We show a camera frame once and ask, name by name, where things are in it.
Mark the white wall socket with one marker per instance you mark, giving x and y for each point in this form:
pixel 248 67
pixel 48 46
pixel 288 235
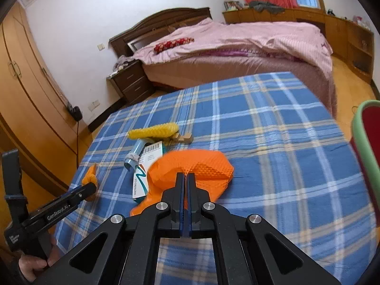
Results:
pixel 96 103
pixel 90 107

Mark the white wall switch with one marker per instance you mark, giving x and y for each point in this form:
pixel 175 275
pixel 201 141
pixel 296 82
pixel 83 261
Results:
pixel 101 47

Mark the black charger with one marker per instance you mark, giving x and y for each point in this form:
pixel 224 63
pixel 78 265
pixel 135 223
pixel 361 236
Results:
pixel 75 113

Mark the grey pink cloth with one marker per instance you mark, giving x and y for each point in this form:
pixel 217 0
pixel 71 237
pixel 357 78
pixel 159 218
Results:
pixel 123 62

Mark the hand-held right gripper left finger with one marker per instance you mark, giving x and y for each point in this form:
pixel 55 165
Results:
pixel 179 190

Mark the dark wooden bed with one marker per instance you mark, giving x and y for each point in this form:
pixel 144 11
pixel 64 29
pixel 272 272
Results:
pixel 178 13

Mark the row of books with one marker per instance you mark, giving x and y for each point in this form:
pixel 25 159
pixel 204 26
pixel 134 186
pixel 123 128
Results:
pixel 233 5

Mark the dark wooden nightstand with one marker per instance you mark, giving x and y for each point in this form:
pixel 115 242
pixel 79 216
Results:
pixel 133 86

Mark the red patterned pillow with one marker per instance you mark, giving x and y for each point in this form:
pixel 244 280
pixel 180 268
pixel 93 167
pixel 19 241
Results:
pixel 172 44

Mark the yellow foam net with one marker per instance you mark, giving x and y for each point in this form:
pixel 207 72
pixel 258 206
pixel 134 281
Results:
pixel 154 130

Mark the orange foam net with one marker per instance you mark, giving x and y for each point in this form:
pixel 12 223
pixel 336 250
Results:
pixel 207 166

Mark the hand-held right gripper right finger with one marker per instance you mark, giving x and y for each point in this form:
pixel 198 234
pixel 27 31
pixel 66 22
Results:
pixel 192 190

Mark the small wooden block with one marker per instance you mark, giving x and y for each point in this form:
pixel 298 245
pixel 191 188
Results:
pixel 183 139

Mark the grey clothing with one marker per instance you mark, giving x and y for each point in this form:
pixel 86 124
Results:
pixel 265 7

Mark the blue plaid tablecloth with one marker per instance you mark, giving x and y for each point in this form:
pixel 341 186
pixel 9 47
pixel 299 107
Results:
pixel 282 154

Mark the small pink white containers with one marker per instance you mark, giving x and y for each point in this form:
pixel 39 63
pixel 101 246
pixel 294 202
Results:
pixel 359 20

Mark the wooden wardrobe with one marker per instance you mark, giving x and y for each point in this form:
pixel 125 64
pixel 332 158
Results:
pixel 29 95

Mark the white teal medicine box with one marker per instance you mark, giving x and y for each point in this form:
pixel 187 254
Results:
pixel 142 181

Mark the pink blanket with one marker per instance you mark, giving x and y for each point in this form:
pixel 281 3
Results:
pixel 252 35

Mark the light wooden cabinet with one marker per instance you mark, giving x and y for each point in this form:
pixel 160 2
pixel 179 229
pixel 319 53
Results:
pixel 338 32

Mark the person's left hand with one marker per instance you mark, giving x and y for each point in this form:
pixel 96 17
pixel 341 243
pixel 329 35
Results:
pixel 35 268

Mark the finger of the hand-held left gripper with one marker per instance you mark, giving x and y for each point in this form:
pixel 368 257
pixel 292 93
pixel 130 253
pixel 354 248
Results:
pixel 81 194

